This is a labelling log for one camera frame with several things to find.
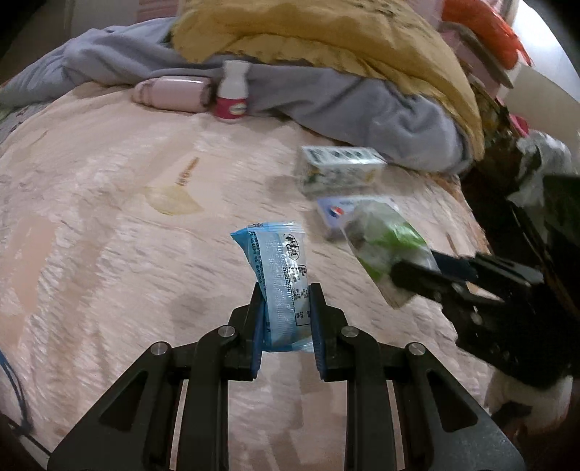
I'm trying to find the pink fringed bedspread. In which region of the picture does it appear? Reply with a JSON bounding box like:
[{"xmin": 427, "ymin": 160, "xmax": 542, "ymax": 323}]
[{"xmin": 0, "ymin": 82, "xmax": 499, "ymax": 471}]

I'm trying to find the orange cloth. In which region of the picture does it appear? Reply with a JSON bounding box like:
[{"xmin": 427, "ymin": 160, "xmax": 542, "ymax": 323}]
[{"xmin": 442, "ymin": 0, "xmax": 531, "ymax": 68}]

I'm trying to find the white plastic bag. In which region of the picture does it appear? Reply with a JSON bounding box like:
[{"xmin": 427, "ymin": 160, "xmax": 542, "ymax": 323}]
[{"xmin": 506, "ymin": 130, "xmax": 577, "ymax": 210}]

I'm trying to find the blue cord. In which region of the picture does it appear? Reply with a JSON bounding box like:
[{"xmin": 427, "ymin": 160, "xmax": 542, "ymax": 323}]
[{"xmin": 0, "ymin": 349, "xmax": 34, "ymax": 435}]

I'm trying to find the grey fleece blanket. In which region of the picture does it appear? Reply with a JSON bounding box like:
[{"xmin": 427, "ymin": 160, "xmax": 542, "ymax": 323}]
[{"xmin": 0, "ymin": 18, "xmax": 474, "ymax": 174}]

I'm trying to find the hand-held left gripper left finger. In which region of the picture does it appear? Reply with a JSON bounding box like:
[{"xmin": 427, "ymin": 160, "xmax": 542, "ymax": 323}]
[{"xmin": 47, "ymin": 282, "xmax": 267, "ymax": 471}]

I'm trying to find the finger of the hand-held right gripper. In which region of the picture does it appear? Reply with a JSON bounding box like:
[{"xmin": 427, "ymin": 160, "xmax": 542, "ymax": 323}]
[
  {"xmin": 430, "ymin": 250, "xmax": 532, "ymax": 300},
  {"xmin": 390, "ymin": 258, "xmax": 471, "ymax": 304}
]

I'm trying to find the white milk carton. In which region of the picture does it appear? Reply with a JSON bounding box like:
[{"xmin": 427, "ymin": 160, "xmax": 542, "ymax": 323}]
[{"xmin": 294, "ymin": 145, "xmax": 388, "ymax": 200}]

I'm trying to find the yellow knitted blanket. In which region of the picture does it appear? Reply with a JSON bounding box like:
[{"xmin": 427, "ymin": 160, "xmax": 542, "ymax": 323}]
[{"xmin": 170, "ymin": 0, "xmax": 485, "ymax": 161}]

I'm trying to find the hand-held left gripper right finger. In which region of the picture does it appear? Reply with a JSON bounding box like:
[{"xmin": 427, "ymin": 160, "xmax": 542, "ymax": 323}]
[{"xmin": 309, "ymin": 282, "xmax": 526, "ymax": 471}]

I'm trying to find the clear bag with green print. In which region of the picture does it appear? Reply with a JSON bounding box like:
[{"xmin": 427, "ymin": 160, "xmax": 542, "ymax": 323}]
[{"xmin": 340, "ymin": 199, "xmax": 442, "ymax": 309}]

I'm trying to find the grey patterned bedsheet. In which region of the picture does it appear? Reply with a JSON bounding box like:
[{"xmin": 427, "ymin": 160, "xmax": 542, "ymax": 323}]
[{"xmin": 0, "ymin": 82, "xmax": 59, "ymax": 141}]

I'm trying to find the pink bottle lying down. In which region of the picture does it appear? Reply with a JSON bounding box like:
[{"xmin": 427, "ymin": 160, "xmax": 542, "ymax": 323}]
[{"xmin": 131, "ymin": 76, "xmax": 214, "ymax": 113}]

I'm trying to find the blue plastic wrapper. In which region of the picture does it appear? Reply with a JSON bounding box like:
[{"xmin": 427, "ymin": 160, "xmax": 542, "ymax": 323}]
[{"xmin": 230, "ymin": 220, "xmax": 314, "ymax": 353}]

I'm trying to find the white bottle with red label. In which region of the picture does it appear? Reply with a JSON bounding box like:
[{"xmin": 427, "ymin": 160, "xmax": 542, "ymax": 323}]
[{"xmin": 214, "ymin": 60, "xmax": 251, "ymax": 121}]

